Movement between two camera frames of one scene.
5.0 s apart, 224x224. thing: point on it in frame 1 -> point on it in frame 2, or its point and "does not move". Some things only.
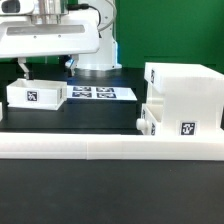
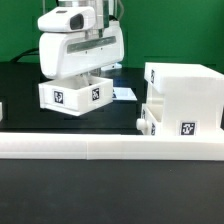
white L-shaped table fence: (110, 146) does not move
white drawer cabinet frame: (192, 94) does not move
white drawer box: (36, 94) -> (76, 94)
